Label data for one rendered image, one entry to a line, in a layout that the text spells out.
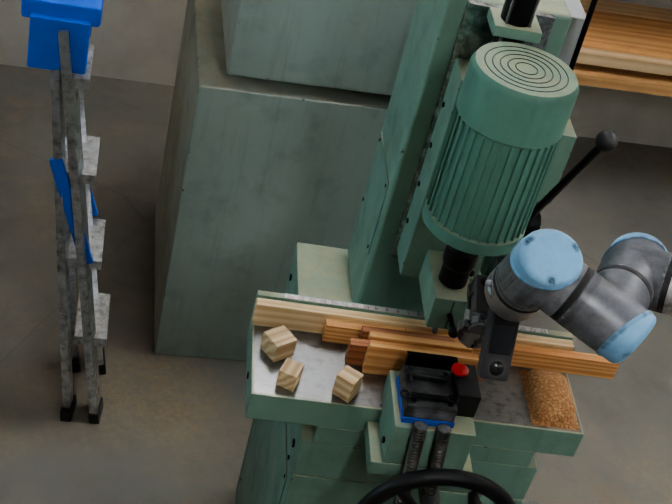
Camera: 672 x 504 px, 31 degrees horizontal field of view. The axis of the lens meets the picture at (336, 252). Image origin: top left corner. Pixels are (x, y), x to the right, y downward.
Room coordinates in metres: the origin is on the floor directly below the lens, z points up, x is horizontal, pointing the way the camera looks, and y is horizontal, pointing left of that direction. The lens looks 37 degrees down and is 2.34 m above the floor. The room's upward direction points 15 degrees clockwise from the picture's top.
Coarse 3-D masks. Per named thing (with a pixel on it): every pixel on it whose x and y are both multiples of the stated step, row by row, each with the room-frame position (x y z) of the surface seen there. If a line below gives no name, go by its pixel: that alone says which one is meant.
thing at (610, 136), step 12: (600, 132) 1.67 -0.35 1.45; (612, 132) 1.67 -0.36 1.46; (600, 144) 1.66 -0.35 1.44; (612, 144) 1.66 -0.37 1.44; (588, 156) 1.70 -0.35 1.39; (576, 168) 1.73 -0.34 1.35; (564, 180) 1.75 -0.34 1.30; (552, 192) 1.78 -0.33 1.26; (540, 204) 1.81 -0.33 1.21; (540, 216) 1.87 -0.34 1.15; (528, 228) 1.85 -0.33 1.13
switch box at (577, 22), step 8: (568, 0) 2.07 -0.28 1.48; (576, 0) 2.08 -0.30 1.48; (568, 8) 2.03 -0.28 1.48; (576, 8) 2.04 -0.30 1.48; (576, 16) 2.01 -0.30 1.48; (584, 16) 2.02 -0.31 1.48; (576, 24) 2.00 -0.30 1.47; (568, 32) 2.00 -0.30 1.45; (576, 32) 2.00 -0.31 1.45; (568, 40) 2.00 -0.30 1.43; (576, 40) 2.01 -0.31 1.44; (568, 48) 2.00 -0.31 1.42; (560, 56) 2.00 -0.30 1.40; (568, 56) 2.00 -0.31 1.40; (568, 64) 2.01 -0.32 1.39
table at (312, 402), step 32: (256, 352) 1.58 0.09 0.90; (320, 352) 1.63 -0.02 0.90; (256, 384) 1.51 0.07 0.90; (320, 384) 1.55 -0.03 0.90; (480, 384) 1.66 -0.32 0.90; (512, 384) 1.68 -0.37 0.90; (256, 416) 1.49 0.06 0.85; (288, 416) 1.50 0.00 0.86; (320, 416) 1.51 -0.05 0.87; (352, 416) 1.52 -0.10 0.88; (480, 416) 1.58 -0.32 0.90; (512, 416) 1.60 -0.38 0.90; (576, 416) 1.64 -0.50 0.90; (512, 448) 1.58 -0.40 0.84; (544, 448) 1.59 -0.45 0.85; (576, 448) 1.60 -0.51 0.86
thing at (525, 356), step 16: (336, 320) 1.68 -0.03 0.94; (336, 336) 1.66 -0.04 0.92; (352, 336) 1.67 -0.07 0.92; (448, 336) 1.72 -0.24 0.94; (528, 352) 1.74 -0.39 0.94; (544, 352) 1.75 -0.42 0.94; (560, 352) 1.76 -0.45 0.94; (576, 352) 1.77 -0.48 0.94; (544, 368) 1.74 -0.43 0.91; (560, 368) 1.75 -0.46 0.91; (576, 368) 1.76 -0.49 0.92; (592, 368) 1.76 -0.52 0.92; (608, 368) 1.77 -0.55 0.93
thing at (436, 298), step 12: (432, 252) 1.78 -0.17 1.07; (432, 264) 1.74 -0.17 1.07; (420, 276) 1.77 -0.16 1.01; (432, 276) 1.71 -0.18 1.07; (420, 288) 1.75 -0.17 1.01; (432, 288) 1.68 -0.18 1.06; (444, 288) 1.68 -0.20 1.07; (432, 300) 1.66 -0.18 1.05; (444, 300) 1.66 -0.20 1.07; (456, 300) 1.66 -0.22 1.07; (432, 312) 1.65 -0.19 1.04; (444, 312) 1.66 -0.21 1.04; (456, 312) 1.66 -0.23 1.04; (432, 324) 1.65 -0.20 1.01; (444, 324) 1.66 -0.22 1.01; (456, 324) 1.66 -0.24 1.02
